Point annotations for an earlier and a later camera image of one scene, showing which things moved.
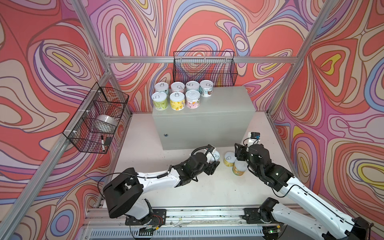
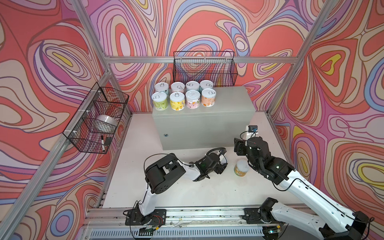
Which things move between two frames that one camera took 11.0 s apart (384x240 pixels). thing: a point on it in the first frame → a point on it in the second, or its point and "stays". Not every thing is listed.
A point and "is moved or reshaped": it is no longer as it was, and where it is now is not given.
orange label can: [216, 155] is moved or reshaped
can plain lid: [193, 99] stays
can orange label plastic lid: [239, 167] stays
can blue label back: [192, 85] stays
